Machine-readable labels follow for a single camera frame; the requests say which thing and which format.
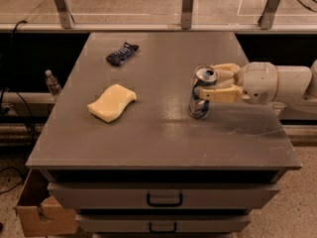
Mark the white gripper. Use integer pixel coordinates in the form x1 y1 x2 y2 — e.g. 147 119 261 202
194 62 277 104

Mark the right metal railing post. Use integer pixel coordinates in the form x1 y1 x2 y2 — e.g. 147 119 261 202
258 0 281 30

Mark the redbull can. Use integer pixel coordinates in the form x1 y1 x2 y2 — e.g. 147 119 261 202
188 65 219 119

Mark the grey drawer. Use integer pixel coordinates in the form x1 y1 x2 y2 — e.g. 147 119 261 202
75 214 251 234
49 182 279 210

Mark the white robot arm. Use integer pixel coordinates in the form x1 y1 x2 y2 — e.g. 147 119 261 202
188 61 317 118

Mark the cardboard box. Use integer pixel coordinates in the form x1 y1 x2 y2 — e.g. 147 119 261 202
15 171 78 237

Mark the clear plastic water bottle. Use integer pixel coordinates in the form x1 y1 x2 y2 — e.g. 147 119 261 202
46 69 61 96

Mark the upper grey drawer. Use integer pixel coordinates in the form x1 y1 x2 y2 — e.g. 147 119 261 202
49 182 279 210

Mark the left metal railing post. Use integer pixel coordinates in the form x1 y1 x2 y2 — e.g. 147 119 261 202
53 0 74 29

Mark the lower grey drawer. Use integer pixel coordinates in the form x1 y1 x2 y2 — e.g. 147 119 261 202
75 214 251 234

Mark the yellow sponge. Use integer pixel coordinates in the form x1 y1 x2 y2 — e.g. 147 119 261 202
87 84 137 123

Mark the black cable left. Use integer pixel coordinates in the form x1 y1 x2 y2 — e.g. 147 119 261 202
0 19 38 144

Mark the dark blue snack packet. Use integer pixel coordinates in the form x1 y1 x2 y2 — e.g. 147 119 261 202
106 42 139 66

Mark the metal railing post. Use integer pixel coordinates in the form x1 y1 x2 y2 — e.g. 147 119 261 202
180 0 194 30
53 0 74 29
258 0 281 30

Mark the grey drawer cabinet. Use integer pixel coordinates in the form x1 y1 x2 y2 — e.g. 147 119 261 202
27 32 300 238

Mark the middle metal railing post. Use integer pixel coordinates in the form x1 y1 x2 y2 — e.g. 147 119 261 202
180 0 194 30

